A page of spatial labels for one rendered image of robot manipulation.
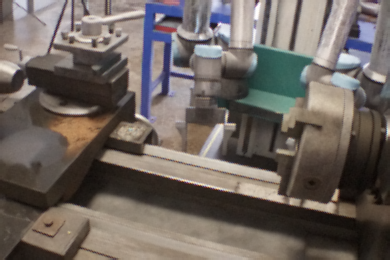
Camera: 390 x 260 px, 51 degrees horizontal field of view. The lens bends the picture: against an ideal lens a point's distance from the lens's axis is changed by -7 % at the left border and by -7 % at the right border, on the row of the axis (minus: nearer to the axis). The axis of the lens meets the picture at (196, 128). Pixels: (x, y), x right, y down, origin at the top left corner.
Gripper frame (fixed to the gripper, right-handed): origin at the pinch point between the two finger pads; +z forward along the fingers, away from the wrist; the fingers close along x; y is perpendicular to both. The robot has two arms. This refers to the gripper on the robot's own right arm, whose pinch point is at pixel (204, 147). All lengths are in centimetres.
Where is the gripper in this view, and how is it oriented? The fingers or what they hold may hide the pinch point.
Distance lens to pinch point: 145.6
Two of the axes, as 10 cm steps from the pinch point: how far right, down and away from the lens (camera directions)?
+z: -0.4, 9.9, 1.0
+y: 1.5, -1.0, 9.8
